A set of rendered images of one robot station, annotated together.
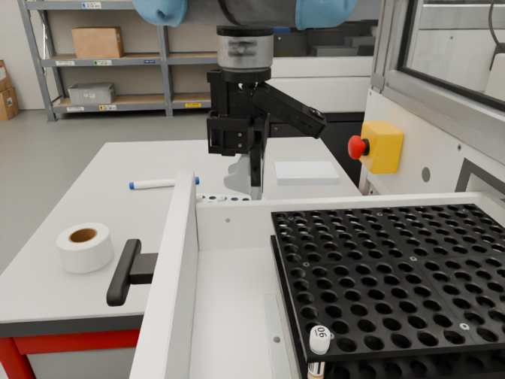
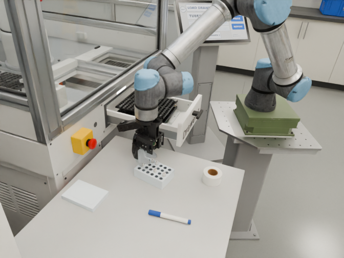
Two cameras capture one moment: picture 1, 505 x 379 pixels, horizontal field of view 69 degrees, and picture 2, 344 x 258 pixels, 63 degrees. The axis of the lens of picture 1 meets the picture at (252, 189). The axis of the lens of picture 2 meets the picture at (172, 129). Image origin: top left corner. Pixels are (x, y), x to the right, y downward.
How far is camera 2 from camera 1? 1.34 m
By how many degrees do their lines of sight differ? 116
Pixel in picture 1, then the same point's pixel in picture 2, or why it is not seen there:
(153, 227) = (184, 187)
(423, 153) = (92, 121)
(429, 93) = (88, 104)
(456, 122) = (99, 100)
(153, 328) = (197, 99)
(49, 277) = (223, 176)
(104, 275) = not seen: hidden behind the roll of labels
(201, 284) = not seen: hidden behind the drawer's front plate
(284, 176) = (103, 191)
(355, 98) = not seen: outside the picture
